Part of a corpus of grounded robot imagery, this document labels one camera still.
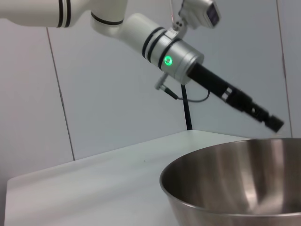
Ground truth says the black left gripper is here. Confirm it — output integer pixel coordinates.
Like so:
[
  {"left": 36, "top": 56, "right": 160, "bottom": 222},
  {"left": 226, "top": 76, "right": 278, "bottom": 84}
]
[{"left": 187, "top": 62, "right": 285, "bottom": 134}]

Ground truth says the stainless steel mixing bowl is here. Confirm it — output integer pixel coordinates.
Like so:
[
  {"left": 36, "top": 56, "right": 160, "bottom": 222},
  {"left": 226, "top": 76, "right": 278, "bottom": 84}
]
[{"left": 159, "top": 137, "right": 301, "bottom": 226}]

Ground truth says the black stand pole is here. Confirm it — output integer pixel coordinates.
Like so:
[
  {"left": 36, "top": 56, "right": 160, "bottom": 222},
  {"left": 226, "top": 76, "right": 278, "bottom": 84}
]
[{"left": 180, "top": 83, "right": 193, "bottom": 130}]

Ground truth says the left gripper cable with connector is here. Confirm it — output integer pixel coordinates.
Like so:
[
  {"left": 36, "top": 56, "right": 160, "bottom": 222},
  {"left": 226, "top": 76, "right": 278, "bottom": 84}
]
[{"left": 154, "top": 73, "right": 211, "bottom": 103}]

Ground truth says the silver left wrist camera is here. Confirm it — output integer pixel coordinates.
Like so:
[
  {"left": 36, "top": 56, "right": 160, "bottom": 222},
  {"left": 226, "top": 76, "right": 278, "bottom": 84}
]
[{"left": 173, "top": 0, "right": 222, "bottom": 36}]

